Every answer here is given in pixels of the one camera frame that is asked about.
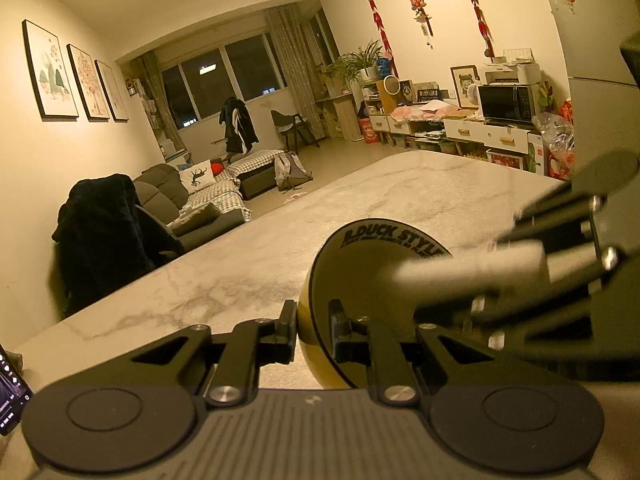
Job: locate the white refrigerator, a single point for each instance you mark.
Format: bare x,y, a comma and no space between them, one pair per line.
590,25

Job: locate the wooden shelf unit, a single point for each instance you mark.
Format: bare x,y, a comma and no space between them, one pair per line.
342,115

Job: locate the white drawer cabinet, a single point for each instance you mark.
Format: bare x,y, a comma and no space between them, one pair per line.
480,132

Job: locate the black fluffy coat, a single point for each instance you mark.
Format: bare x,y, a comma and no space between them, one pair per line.
100,235

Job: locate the small white fan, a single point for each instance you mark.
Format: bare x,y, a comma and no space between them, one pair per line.
472,96

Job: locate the black dining chair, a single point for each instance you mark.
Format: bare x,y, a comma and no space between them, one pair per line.
170,245

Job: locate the small black photo frame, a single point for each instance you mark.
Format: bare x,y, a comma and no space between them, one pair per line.
406,91

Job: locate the framed pale picture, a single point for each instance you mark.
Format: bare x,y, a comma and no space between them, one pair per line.
112,91

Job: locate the dark wooden chair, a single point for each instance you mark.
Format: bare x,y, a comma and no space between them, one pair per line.
290,127

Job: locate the large window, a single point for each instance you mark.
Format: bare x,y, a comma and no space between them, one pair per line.
210,80

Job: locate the red cushion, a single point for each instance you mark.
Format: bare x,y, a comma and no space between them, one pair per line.
217,168

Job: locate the white storage shelf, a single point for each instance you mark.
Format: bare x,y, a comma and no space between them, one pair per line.
135,92

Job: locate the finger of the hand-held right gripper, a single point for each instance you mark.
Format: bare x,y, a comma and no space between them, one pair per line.
525,310
565,220

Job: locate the grey sofa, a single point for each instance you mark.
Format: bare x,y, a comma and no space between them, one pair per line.
155,185

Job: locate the white printer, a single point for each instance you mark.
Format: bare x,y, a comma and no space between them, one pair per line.
510,75

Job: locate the black white jacket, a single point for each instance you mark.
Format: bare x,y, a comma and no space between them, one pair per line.
237,125

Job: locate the white sponge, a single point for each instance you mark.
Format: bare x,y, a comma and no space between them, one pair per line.
475,265

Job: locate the striped blanket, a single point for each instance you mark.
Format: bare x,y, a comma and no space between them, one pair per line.
220,195

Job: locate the yellow white ceramic bowl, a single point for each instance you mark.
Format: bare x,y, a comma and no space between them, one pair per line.
370,280

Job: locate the smartphone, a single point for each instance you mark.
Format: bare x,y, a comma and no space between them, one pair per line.
12,395

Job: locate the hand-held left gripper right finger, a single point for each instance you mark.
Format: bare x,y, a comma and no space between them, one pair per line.
347,340

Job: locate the pink cloth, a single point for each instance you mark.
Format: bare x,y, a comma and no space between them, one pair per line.
415,111

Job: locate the white low cabinet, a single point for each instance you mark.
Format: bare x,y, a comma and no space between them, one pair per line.
380,122

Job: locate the red bucket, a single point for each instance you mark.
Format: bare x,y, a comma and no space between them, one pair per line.
369,130

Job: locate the framed portrait picture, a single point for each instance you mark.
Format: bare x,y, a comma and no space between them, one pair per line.
462,80

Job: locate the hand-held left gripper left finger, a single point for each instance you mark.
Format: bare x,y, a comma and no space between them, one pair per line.
282,340

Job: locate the clear plastic bag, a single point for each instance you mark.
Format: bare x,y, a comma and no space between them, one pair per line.
555,135

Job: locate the patterned curtain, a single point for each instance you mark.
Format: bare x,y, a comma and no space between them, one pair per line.
295,70
152,75

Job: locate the white deer print pillow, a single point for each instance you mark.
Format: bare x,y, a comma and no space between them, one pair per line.
196,174

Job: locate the side window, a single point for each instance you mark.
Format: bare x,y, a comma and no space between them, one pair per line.
322,40

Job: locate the framed green tree picture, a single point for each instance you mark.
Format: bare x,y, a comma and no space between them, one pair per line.
50,70

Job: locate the round table mirror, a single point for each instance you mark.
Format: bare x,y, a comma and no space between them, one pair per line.
389,91

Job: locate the green potted plant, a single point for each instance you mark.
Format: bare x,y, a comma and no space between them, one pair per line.
357,60

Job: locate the black microwave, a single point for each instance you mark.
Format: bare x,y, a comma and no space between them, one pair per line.
502,102

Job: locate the grey backpack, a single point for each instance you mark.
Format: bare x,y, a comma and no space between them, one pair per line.
295,172

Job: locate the framed pink tree picture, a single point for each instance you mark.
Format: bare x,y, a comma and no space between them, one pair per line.
89,82

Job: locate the blue plush toy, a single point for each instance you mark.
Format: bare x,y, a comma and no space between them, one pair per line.
386,67

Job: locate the grey cushion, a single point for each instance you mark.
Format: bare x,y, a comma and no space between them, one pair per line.
200,217

